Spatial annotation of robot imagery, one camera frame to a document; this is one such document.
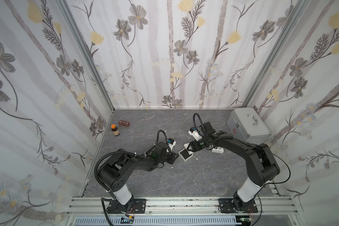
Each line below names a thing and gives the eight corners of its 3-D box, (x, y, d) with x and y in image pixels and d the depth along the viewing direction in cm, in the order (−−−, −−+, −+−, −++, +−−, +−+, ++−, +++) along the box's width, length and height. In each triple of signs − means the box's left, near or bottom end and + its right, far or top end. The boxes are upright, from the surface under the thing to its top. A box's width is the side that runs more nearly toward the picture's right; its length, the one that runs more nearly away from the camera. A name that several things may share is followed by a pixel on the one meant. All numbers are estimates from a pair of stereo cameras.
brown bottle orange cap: (115, 136, 105) (111, 129, 98) (114, 131, 107) (110, 124, 101) (120, 134, 105) (116, 128, 99) (119, 130, 108) (115, 123, 101)
